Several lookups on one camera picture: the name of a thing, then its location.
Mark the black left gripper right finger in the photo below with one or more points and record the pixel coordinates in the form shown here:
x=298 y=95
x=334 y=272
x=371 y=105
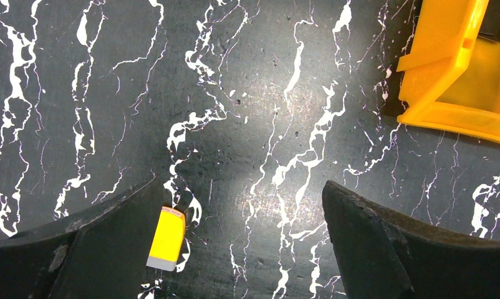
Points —
x=382 y=253

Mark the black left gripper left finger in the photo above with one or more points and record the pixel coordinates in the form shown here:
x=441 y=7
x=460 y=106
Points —
x=100 y=252

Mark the small yellow block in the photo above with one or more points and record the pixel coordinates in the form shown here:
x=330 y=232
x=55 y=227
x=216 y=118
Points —
x=168 y=239

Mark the left yellow bin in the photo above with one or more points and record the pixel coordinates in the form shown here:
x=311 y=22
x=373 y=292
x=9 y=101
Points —
x=451 y=76

